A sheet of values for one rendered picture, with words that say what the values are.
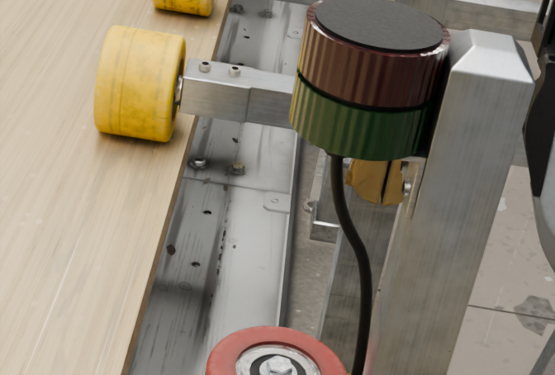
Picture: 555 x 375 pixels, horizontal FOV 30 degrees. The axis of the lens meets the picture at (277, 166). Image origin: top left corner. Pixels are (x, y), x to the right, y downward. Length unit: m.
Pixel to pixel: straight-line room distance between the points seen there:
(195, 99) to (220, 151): 0.59
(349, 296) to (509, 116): 0.38
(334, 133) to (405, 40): 0.05
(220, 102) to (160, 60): 0.05
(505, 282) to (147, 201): 1.69
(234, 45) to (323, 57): 1.23
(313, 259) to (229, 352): 0.45
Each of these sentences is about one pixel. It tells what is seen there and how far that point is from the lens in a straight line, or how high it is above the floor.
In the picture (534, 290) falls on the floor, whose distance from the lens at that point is 2.35.
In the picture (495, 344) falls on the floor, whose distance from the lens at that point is 2.16.
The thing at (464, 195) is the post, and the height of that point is 1.07.
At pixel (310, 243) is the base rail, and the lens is 1.05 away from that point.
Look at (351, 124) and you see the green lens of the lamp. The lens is 0.42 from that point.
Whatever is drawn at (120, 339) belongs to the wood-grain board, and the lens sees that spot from 0.60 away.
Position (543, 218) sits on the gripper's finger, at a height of 1.03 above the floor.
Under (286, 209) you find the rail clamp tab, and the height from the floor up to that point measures 0.63.
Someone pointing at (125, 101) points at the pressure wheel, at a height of 0.95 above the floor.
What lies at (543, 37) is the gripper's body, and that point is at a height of 1.10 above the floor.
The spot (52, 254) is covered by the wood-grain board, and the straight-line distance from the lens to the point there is 0.66.
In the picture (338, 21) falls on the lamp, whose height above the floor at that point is 1.13.
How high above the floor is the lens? 1.29
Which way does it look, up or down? 30 degrees down
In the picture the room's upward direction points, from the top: 10 degrees clockwise
